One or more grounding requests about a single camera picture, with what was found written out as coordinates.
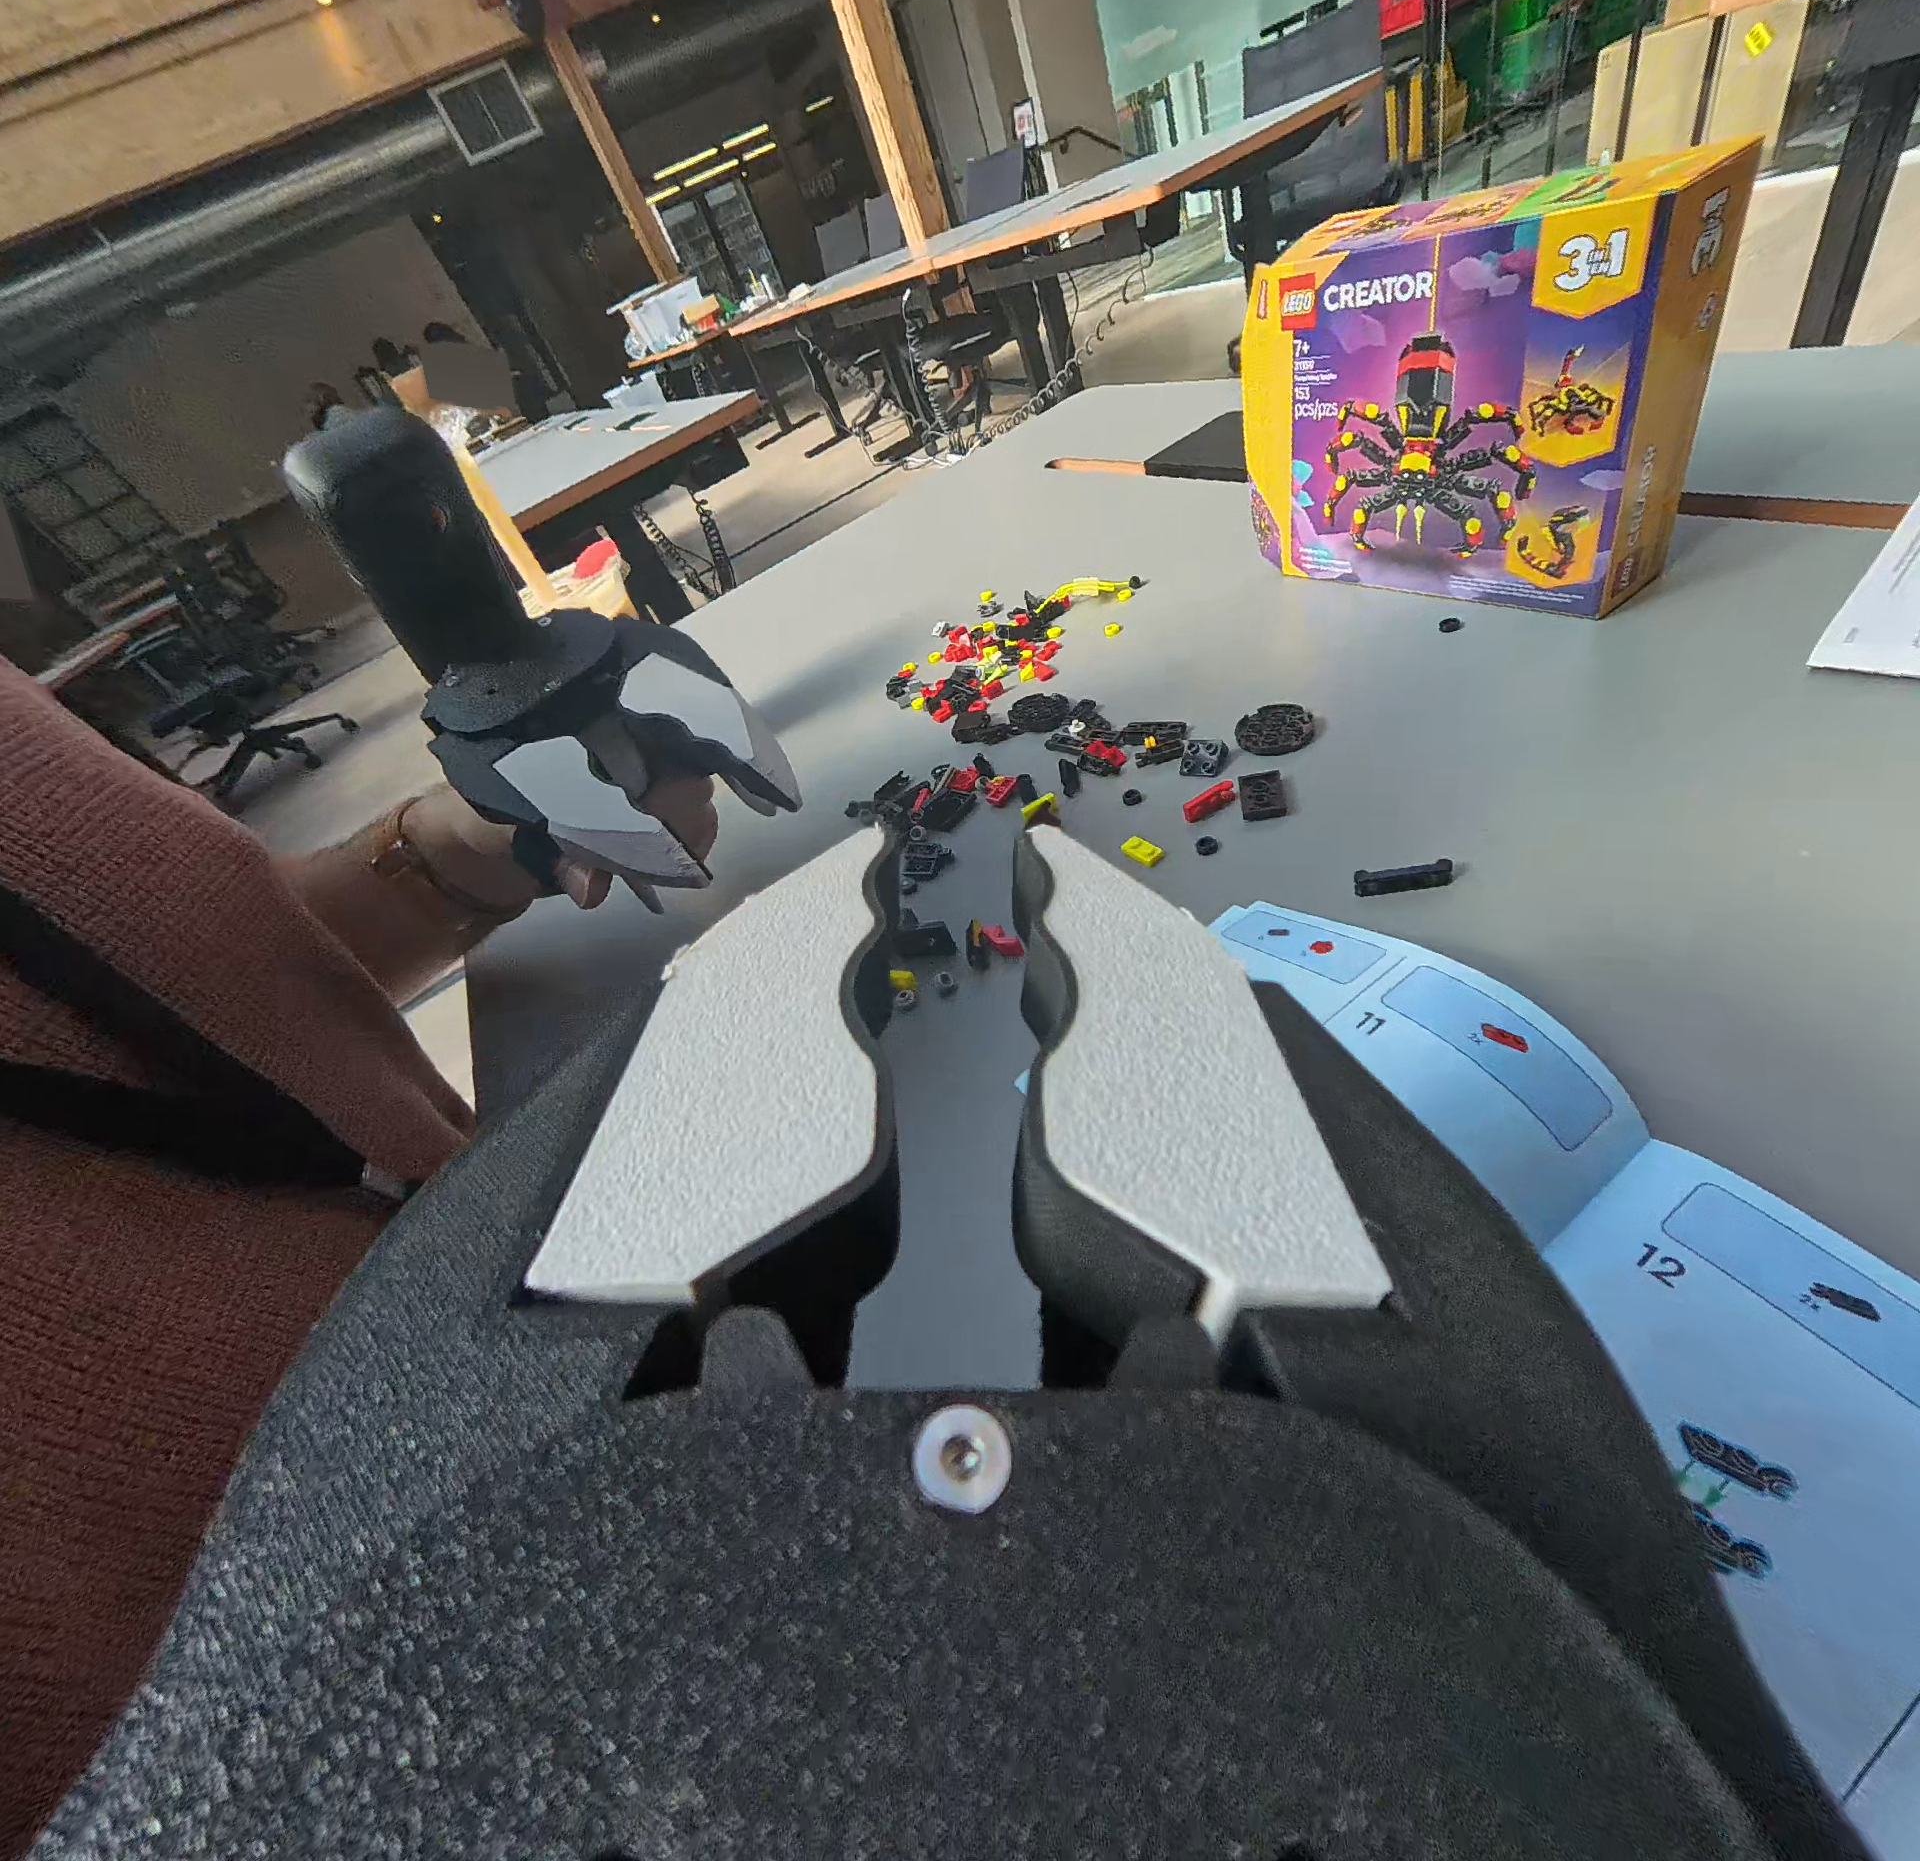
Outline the ceiling air vent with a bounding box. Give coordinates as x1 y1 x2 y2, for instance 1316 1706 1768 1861
428 62 546 167

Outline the wrist watch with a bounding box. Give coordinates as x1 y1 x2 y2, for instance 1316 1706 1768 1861
368 797 446 908

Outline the pile of small toy bricks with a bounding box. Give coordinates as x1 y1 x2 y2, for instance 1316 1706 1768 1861
843 578 1154 1015

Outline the stack of cardboard boxes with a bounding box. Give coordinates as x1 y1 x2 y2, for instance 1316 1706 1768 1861
1586 0 1808 173

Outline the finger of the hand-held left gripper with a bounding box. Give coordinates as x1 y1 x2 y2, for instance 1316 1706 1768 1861
496 734 717 918
619 622 807 816

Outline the neighbouring grey desk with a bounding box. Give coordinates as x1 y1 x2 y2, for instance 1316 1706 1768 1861
457 387 765 622

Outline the white text leaflet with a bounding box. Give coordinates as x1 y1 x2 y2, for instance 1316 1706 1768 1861
1803 493 1920 679

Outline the black legged side table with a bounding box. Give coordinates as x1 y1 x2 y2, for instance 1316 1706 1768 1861
1711 0 1920 351

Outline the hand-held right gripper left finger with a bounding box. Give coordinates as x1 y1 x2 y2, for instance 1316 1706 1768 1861
521 827 904 1309

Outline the purple yellow toy brick box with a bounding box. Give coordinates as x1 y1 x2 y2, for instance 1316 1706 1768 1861
1241 138 1768 622

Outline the wooden pillar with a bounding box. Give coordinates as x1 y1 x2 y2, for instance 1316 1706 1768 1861
809 0 955 246
540 23 685 283

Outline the blue instruction booklet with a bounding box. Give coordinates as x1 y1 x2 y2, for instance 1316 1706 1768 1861
1017 900 1920 1861

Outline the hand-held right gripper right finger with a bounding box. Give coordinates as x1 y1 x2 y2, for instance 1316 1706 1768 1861
1012 822 1392 1337

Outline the person's left hand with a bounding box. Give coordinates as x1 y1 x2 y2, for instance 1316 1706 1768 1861
434 715 725 919

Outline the row of long desks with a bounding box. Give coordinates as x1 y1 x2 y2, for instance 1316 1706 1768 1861
630 68 1390 462

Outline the black desk panel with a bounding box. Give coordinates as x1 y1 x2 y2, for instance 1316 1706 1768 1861
1046 409 1251 482

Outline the black ventilation duct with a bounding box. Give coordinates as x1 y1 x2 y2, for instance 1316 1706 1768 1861
0 0 840 345

